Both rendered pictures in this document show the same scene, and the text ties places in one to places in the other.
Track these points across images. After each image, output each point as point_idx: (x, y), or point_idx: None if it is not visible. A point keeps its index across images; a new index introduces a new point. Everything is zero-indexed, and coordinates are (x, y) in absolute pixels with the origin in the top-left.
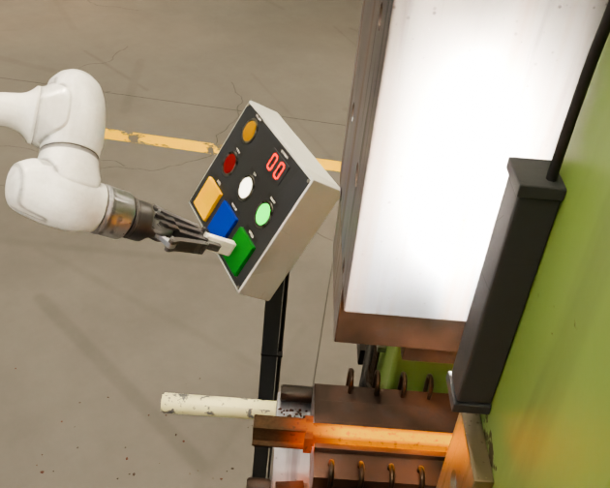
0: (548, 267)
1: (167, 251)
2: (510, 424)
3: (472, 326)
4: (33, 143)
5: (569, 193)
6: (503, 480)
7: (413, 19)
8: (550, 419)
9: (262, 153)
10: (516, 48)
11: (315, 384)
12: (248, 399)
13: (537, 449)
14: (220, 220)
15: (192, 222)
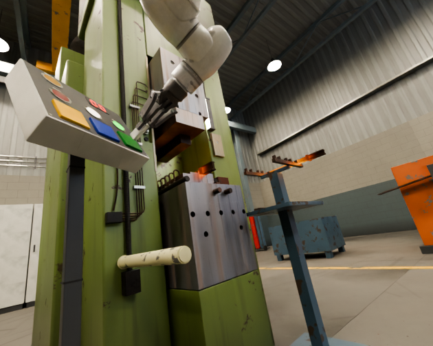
0: None
1: (177, 112)
2: (216, 128)
3: (211, 117)
4: (197, 14)
5: None
6: (219, 134)
7: None
8: (220, 121)
9: (80, 97)
10: None
11: (183, 173)
12: (148, 252)
13: (220, 125)
14: (103, 127)
15: (140, 111)
